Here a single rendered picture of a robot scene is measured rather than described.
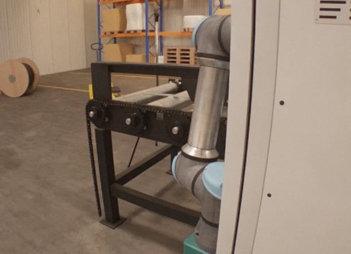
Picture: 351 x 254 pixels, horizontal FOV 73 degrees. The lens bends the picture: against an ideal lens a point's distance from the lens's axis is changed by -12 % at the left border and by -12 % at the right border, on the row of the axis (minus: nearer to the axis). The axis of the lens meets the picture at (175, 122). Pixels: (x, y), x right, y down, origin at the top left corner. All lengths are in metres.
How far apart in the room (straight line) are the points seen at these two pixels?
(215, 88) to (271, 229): 0.41
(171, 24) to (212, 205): 11.37
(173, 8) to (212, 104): 11.21
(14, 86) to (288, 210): 7.46
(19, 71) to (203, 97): 6.95
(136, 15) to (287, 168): 10.90
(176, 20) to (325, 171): 11.48
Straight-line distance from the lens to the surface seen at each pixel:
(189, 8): 11.55
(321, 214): 0.49
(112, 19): 12.09
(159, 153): 2.34
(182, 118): 1.31
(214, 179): 0.70
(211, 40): 0.74
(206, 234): 0.78
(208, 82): 0.75
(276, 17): 0.42
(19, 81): 7.57
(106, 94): 1.66
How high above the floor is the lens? 1.29
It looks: 17 degrees down
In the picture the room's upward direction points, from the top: straight up
